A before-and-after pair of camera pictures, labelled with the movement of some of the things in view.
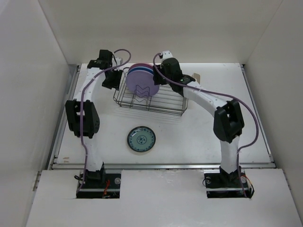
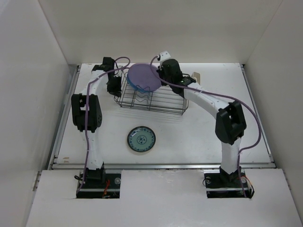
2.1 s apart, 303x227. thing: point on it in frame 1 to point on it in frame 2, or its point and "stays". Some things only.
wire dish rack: (167, 100) stays
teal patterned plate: (141, 139) stays
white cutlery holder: (197, 76) stays
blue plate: (140, 68) to (133, 84)
